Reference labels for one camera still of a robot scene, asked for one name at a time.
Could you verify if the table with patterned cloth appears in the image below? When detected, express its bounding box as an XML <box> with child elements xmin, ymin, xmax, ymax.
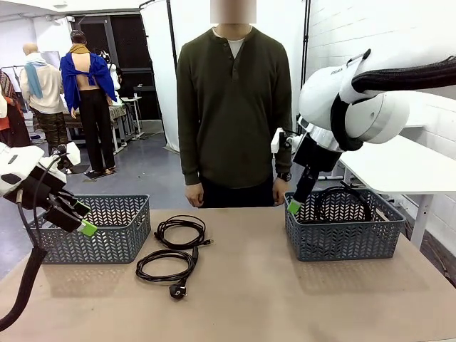
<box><xmin>62</xmin><ymin>103</ymin><xmax>144</xmax><ymax>154</ymax></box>

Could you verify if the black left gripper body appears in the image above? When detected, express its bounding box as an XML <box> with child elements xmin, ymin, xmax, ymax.
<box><xmin>3</xmin><ymin>166</ymin><xmax>75</xmax><ymax>214</ymax></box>

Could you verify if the black light stand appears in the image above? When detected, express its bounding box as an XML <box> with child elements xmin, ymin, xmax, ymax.
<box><xmin>300</xmin><ymin>0</ymin><xmax>312</xmax><ymax>86</ymax></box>

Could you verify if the person's right hand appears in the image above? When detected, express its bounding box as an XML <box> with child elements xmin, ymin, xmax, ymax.
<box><xmin>185</xmin><ymin>183</ymin><xmax>204</xmax><ymax>208</ymax></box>

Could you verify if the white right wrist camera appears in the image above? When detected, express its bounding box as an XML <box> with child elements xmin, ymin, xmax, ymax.
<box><xmin>270</xmin><ymin>127</ymin><xmax>296</xmax><ymax>155</ymax></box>

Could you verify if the black USB cable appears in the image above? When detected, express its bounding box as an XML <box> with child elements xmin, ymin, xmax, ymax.
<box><xmin>153</xmin><ymin>214</ymin><xmax>214</xmax><ymax>250</ymax></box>

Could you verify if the black framed glass door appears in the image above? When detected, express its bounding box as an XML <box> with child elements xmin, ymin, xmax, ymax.
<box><xmin>69</xmin><ymin>14</ymin><xmax>163</xmax><ymax>124</ymax></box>

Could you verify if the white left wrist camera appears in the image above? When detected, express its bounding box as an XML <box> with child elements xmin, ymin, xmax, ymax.
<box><xmin>53</xmin><ymin>141</ymin><xmax>81</xmax><ymax>172</ymax></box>

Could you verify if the grey plastic lattice basket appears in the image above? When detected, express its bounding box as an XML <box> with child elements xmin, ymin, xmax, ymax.
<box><xmin>284</xmin><ymin>188</ymin><xmax>407</xmax><ymax>263</ymax></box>
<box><xmin>24</xmin><ymin>194</ymin><xmax>152</xmax><ymax>265</ymax></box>

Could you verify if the black thick cable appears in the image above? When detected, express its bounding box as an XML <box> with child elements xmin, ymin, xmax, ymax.
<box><xmin>301</xmin><ymin>187</ymin><xmax>371</xmax><ymax>225</ymax></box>

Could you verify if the person in green henley shirt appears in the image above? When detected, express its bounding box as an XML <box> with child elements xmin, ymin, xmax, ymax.
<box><xmin>176</xmin><ymin>0</ymin><xmax>293</xmax><ymax>209</ymax></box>

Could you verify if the black power plug cable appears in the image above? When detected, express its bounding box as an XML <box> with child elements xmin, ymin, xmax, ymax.
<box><xmin>135</xmin><ymin>246</ymin><xmax>200</xmax><ymax>301</ymax></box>

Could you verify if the black backdrop boom pole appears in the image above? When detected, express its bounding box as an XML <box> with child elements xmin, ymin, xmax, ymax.
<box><xmin>138</xmin><ymin>0</ymin><xmax>179</xmax><ymax>67</ymax></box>

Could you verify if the white backdrop panel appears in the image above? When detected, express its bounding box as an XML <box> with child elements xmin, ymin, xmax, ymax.
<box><xmin>140</xmin><ymin>0</ymin><xmax>311</xmax><ymax>156</ymax></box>

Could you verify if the small white table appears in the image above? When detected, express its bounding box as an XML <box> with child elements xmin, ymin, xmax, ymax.
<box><xmin>404</xmin><ymin>119</ymin><xmax>428</xmax><ymax>142</ymax></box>

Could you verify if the person's left forearm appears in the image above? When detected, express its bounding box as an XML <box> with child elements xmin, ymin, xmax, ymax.
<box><xmin>272</xmin><ymin>145</ymin><xmax>293</xmax><ymax>175</ymax></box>

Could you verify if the black braided left arm hose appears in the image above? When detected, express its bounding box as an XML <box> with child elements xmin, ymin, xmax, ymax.
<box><xmin>0</xmin><ymin>155</ymin><xmax>68</xmax><ymax>332</ymax></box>

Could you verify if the mannequin in beige hoodie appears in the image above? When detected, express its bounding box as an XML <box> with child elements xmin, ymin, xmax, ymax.
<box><xmin>19</xmin><ymin>42</ymin><xmax>75</xmax><ymax>157</ymax></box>

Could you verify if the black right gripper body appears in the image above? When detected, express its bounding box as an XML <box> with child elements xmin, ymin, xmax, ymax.
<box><xmin>292</xmin><ymin>135</ymin><xmax>341</xmax><ymax>172</ymax></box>

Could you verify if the white display screen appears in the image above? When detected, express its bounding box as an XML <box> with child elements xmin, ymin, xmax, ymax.
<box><xmin>41</xmin><ymin>51</ymin><xmax>61</xmax><ymax>69</ymax></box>

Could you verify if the person's right forearm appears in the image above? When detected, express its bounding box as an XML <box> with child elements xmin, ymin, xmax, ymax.
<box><xmin>180</xmin><ymin>140</ymin><xmax>203</xmax><ymax>186</ymax></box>

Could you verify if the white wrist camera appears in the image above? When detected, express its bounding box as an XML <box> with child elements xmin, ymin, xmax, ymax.
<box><xmin>270</xmin><ymin>127</ymin><xmax>296</xmax><ymax>155</ymax></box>
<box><xmin>53</xmin><ymin>141</ymin><xmax>81</xmax><ymax>172</ymax></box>

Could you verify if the black braided arm hose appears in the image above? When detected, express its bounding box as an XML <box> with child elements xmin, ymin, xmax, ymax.
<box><xmin>0</xmin><ymin>155</ymin><xmax>68</xmax><ymax>332</ymax></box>
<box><xmin>329</xmin><ymin>55</ymin><xmax>456</xmax><ymax>152</ymax></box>

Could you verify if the mannequin in blue shirt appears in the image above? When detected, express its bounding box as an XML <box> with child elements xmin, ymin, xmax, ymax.
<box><xmin>59</xmin><ymin>30</ymin><xmax>118</xmax><ymax>176</ymax></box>

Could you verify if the person in patterned dark clothes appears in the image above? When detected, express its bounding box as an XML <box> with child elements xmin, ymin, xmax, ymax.
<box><xmin>0</xmin><ymin>69</ymin><xmax>32</xmax><ymax>147</ymax></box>

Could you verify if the person's left hand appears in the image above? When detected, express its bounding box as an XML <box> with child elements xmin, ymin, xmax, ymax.
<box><xmin>272</xmin><ymin>180</ymin><xmax>288</xmax><ymax>207</ymax></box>

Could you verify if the black braided right arm hose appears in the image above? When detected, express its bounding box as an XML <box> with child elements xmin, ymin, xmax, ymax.
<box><xmin>329</xmin><ymin>55</ymin><xmax>456</xmax><ymax>152</ymax></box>

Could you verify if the white humanoid figure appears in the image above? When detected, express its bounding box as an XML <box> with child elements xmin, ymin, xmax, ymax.
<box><xmin>99</xmin><ymin>49</ymin><xmax>124</xmax><ymax>106</ymax></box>

